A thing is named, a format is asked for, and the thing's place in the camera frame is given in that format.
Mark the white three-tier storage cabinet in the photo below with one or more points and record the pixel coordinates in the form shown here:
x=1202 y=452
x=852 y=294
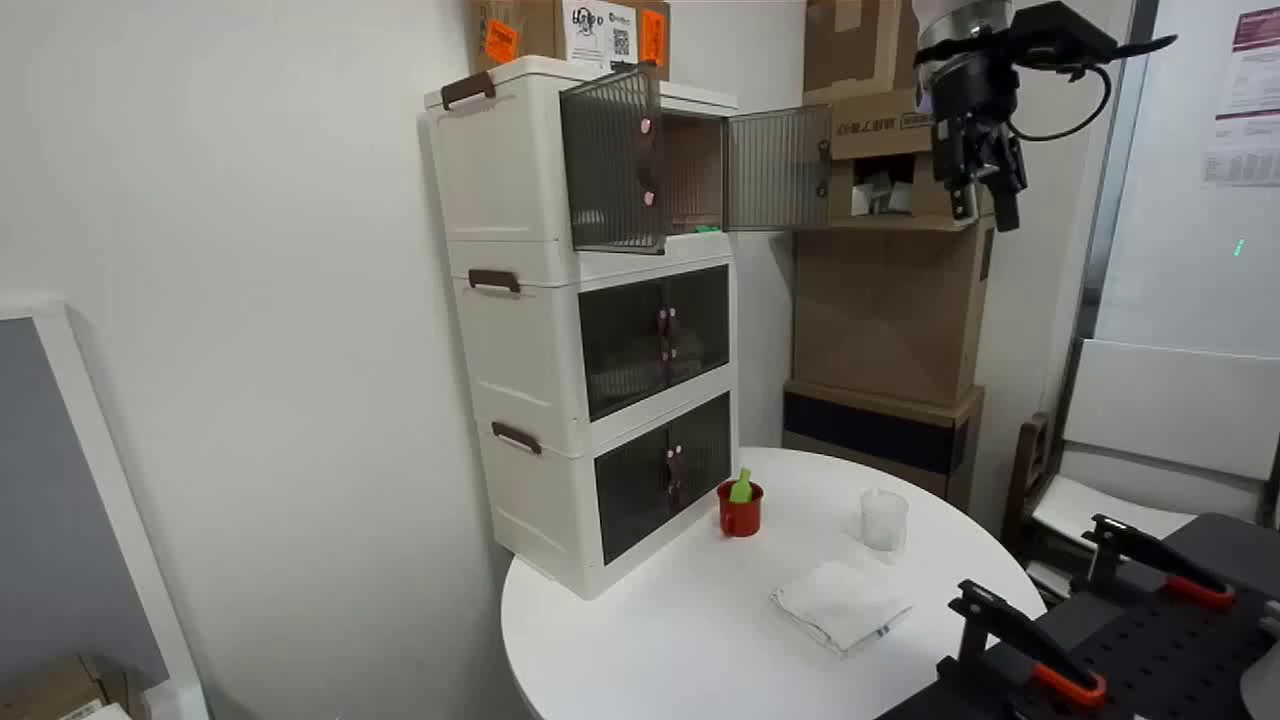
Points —
x=512 y=184

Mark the green plastic object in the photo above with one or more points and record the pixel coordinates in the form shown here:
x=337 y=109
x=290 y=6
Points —
x=741 y=491

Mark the red cup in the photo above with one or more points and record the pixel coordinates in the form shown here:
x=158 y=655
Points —
x=741 y=518

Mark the white flat panel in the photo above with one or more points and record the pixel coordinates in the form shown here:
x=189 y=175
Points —
x=1174 y=406

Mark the cardboard box with orange stickers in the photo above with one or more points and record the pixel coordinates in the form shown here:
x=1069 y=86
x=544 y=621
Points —
x=532 y=27

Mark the black perforated board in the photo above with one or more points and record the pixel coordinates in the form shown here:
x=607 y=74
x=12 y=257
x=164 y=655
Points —
x=1174 y=663

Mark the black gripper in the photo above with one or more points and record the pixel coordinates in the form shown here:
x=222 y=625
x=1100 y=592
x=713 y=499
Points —
x=979 y=101

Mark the plain taped cardboard box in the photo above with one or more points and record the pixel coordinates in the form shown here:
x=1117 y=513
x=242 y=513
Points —
x=861 y=44

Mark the open cardboard box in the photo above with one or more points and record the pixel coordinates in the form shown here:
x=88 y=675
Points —
x=912 y=198

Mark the white folded cloth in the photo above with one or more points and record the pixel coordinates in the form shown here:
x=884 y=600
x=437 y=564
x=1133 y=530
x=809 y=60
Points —
x=842 y=600

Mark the small brown cardboard box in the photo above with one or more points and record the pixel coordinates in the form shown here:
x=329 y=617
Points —
x=54 y=686

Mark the brown wooden chair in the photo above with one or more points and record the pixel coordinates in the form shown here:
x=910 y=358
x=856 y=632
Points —
x=1030 y=464

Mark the cardboard box with black print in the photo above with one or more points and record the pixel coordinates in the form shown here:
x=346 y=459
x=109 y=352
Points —
x=880 y=124

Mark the white framed grey board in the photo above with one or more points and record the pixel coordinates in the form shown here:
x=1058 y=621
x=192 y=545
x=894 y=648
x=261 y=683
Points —
x=41 y=504

